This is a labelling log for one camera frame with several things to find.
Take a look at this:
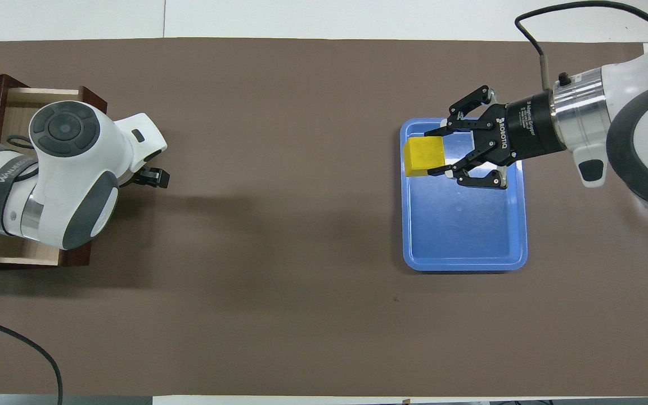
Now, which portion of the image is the blue plastic tray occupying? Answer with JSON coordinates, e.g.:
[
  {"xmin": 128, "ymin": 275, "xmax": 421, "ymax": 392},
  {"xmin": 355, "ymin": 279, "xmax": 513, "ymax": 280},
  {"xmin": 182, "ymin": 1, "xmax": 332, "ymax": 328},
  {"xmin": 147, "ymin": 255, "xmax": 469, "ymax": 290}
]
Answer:
[{"xmin": 400, "ymin": 117, "xmax": 529, "ymax": 273}]

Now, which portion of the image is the grey velcro cable strap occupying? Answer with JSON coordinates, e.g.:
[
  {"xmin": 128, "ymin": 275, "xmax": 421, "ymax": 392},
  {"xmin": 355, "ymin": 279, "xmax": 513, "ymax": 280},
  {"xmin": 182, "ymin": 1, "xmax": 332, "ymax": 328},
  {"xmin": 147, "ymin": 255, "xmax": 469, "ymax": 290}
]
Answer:
[{"xmin": 0, "ymin": 156, "xmax": 41, "ymax": 237}]

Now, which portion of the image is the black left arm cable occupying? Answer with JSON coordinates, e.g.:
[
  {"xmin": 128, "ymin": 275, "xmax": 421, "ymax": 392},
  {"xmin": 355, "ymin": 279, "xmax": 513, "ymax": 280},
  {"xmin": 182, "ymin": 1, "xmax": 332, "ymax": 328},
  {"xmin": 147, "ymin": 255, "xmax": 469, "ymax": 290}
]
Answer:
[{"xmin": 0, "ymin": 134, "xmax": 64, "ymax": 405}]

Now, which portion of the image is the brown table mat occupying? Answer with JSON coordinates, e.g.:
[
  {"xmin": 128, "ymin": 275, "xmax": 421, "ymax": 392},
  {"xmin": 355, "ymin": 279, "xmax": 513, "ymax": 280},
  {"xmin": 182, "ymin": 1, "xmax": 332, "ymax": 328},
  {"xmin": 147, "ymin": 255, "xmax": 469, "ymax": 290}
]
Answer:
[{"xmin": 0, "ymin": 37, "xmax": 648, "ymax": 398}]

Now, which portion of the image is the yellow cube block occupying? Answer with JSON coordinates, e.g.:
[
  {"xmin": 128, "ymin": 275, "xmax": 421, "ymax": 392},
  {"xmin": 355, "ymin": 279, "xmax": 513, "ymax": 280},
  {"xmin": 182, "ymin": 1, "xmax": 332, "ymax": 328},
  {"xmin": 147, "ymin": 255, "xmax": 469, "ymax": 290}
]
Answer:
[{"xmin": 403, "ymin": 137, "xmax": 447, "ymax": 178}]

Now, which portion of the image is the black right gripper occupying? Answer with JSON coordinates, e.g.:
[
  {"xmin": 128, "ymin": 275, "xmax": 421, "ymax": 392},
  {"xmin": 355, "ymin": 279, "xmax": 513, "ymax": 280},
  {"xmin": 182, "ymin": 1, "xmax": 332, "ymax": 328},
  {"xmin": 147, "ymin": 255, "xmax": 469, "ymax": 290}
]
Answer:
[{"xmin": 424, "ymin": 85, "xmax": 568, "ymax": 190}]

